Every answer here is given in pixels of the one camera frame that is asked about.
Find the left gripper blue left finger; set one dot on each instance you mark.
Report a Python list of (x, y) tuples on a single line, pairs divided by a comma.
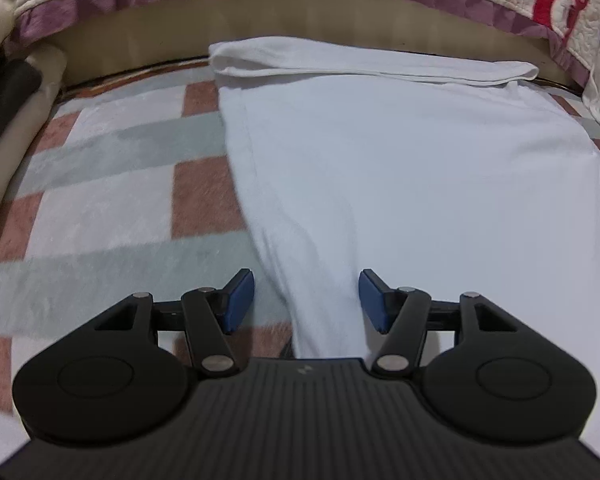
[(211, 314)]

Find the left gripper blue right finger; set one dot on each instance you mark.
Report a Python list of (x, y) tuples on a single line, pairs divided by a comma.
[(401, 315)]

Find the white t-shirt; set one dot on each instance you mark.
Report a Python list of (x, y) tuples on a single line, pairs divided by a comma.
[(438, 173)]

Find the checkered plush bed blanket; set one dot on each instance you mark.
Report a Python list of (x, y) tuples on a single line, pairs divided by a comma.
[(131, 191)]

